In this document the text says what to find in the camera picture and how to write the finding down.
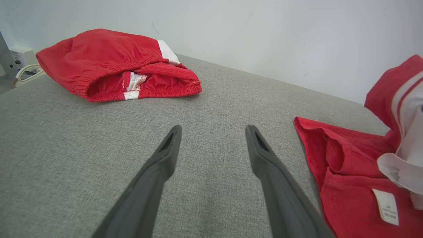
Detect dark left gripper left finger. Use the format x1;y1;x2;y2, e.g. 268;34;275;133
91;125;182;238

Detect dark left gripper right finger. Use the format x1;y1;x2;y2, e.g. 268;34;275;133
245;124;336;238

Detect red shorts with white stripe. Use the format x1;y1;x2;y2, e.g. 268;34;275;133
36;28;203;102

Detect grey fabric sofa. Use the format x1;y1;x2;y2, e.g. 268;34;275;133
0;54;423;238

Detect white laundry basket brown rim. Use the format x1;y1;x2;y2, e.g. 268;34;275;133
11;64;47;88

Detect white wall socket box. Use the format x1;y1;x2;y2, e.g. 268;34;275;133
9;46;37;68

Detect grey metal post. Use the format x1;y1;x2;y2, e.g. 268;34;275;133
0;31;19;79

